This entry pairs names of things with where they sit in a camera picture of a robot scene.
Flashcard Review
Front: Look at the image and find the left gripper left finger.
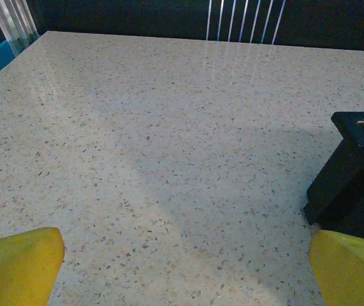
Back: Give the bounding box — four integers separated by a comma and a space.
0, 226, 65, 306

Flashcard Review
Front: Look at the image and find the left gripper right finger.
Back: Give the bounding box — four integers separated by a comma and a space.
309, 229, 364, 306

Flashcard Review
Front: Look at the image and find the black plastic bin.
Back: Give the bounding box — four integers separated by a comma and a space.
302, 111, 364, 246

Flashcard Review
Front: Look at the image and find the aluminium frame post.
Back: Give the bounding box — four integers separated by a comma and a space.
0, 0, 40, 58

